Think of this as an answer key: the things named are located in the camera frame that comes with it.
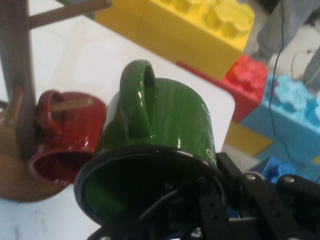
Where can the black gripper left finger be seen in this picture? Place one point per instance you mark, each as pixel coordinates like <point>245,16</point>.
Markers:
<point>215,215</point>

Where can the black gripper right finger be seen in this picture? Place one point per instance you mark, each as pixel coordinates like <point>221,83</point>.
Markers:
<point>275,210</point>

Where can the green mug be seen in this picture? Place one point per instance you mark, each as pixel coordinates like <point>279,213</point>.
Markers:
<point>170,112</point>

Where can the deep blue toy brick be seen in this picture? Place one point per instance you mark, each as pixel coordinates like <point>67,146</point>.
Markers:
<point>277,167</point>

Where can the flat yellow toy brick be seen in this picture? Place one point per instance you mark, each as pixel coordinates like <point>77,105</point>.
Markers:
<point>247,140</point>

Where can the large sky blue toy brick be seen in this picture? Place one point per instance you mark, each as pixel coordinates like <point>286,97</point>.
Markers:
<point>287,120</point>

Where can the small red toy brick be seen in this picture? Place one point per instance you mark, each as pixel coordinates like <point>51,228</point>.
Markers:
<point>247,82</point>

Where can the grey trouser leg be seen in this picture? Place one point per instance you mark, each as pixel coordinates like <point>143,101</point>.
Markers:
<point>275,30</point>
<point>311,67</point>

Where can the red mug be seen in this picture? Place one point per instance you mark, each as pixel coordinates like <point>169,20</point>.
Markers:
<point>75,130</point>

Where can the big yellow toy brick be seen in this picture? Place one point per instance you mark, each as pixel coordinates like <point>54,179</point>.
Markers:
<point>175,37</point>

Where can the brown wooden mug tree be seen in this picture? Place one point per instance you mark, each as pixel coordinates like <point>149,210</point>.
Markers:
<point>17,75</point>

